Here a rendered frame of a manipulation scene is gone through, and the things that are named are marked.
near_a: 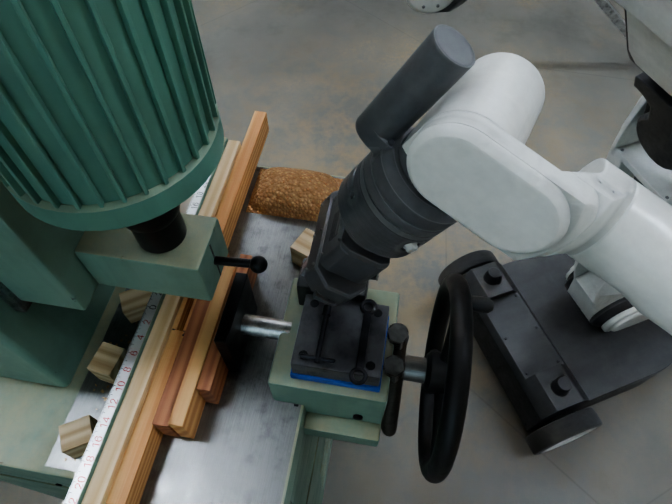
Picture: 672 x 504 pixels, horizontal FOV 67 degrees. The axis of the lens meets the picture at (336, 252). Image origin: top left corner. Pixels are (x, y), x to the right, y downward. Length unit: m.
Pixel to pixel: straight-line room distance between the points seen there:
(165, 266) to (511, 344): 1.14
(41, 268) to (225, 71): 2.08
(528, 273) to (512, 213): 1.34
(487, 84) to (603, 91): 2.33
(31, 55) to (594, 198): 0.32
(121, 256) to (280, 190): 0.28
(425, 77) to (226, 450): 0.46
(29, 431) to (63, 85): 0.59
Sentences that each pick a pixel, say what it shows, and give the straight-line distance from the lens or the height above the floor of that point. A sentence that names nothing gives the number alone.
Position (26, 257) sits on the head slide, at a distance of 0.55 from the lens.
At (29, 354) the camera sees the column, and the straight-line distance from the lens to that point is 0.74.
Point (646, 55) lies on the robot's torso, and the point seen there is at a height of 1.11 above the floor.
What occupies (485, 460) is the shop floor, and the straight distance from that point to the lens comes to 1.59.
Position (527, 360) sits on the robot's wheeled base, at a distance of 1.51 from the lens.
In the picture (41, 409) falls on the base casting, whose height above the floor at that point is 0.80.
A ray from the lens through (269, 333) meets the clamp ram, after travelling 0.61.
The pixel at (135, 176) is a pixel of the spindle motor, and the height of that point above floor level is 1.24.
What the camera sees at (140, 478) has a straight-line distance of 0.63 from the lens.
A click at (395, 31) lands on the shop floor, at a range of 2.79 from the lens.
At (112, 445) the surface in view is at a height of 0.95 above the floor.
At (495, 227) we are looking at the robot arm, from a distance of 0.34.
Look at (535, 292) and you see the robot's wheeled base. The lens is 1.64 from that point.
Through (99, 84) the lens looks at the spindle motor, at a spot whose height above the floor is 1.32.
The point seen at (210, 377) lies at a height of 0.95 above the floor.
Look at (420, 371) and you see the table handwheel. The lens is 0.73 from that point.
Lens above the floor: 1.51
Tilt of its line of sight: 57 degrees down
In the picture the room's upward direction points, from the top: straight up
